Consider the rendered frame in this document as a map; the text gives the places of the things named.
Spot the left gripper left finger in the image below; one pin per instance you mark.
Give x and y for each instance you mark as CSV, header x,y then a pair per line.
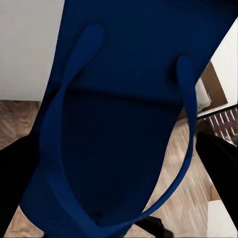
x,y
18,163

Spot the sliding door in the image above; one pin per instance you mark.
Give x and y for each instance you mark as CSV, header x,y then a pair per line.
x,y
214,194

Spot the fixed window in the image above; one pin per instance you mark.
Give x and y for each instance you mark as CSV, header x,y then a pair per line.
x,y
224,122

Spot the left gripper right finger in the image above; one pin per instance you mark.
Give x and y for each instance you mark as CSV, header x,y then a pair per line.
x,y
220,159

